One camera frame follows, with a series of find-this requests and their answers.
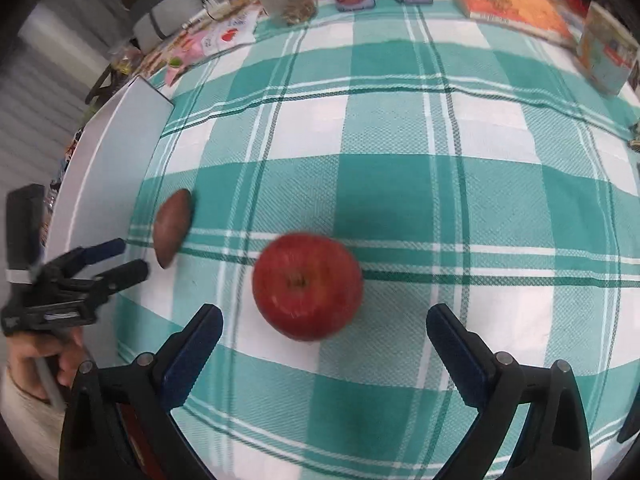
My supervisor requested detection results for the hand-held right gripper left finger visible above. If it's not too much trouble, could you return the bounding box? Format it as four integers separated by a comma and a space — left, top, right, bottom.
59, 303, 224, 480

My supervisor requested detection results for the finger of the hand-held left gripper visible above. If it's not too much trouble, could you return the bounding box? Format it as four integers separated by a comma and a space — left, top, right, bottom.
75, 238, 127, 266
96, 259, 150, 295

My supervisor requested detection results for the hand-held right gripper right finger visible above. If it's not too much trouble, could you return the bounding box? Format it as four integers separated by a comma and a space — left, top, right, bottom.
426, 303, 593, 480

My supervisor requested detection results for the sweet potato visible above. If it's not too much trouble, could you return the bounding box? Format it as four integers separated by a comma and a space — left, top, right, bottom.
152, 189, 195, 269

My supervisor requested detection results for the white board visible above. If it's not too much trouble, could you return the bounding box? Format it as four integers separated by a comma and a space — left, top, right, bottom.
42, 76, 176, 368

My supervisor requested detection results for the red apple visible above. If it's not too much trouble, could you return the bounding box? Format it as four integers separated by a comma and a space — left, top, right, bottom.
251, 232, 365, 342

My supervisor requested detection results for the person's left forearm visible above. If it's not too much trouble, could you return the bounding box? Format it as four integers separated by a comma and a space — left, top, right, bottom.
0, 365, 68, 480

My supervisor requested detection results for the person's left hand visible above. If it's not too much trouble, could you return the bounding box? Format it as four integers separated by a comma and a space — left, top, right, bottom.
7, 327, 87, 401

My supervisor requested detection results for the grey curtain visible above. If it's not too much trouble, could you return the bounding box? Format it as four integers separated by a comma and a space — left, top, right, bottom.
0, 0, 128, 201

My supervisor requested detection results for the teal plaid cloth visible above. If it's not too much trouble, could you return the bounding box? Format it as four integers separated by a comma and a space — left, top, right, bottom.
112, 0, 640, 480

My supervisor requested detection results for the pink snack packet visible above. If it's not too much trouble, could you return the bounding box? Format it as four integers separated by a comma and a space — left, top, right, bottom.
162, 30, 212, 86

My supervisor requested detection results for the grey pillow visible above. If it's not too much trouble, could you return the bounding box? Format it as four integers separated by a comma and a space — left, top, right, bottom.
132, 0, 212, 54

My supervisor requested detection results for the white snack packet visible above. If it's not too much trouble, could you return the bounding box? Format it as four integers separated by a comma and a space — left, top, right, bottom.
200, 9, 259, 58

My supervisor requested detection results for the printed tin box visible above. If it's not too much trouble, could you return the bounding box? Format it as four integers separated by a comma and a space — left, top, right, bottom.
575, 1, 640, 97

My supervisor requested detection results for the orange book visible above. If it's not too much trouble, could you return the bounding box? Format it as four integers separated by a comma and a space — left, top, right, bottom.
446, 0, 576, 47

